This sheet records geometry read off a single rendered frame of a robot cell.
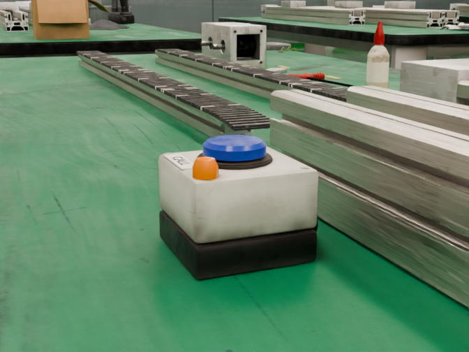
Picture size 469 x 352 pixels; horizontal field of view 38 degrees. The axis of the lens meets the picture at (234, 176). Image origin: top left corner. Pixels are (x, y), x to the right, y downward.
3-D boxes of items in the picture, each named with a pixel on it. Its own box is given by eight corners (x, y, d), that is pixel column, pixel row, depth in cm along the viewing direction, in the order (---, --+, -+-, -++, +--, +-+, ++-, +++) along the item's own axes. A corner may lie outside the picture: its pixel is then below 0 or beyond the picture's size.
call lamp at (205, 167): (188, 174, 40) (188, 154, 39) (213, 172, 40) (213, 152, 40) (197, 181, 38) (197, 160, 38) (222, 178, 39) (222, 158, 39)
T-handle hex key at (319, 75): (284, 82, 130) (285, 73, 130) (321, 79, 134) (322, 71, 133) (331, 93, 116) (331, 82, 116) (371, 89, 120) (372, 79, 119)
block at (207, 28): (192, 61, 173) (192, 22, 170) (233, 59, 177) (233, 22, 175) (208, 64, 164) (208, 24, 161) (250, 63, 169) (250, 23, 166)
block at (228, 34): (204, 66, 162) (204, 24, 159) (248, 63, 166) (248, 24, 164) (220, 69, 153) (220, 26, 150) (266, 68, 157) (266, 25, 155)
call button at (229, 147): (194, 165, 44) (194, 135, 44) (250, 160, 46) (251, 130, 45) (216, 180, 41) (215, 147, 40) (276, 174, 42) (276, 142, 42)
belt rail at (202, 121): (78, 65, 163) (77, 52, 163) (95, 64, 165) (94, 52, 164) (219, 142, 77) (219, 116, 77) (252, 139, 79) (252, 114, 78)
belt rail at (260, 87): (155, 62, 170) (155, 49, 169) (170, 61, 172) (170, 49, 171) (363, 130, 84) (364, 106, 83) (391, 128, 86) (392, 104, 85)
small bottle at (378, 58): (384, 93, 116) (387, 22, 113) (362, 91, 118) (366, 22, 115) (389, 90, 119) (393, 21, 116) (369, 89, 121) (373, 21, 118)
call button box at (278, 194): (158, 237, 47) (155, 148, 45) (285, 221, 50) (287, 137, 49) (196, 282, 40) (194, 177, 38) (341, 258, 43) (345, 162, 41)
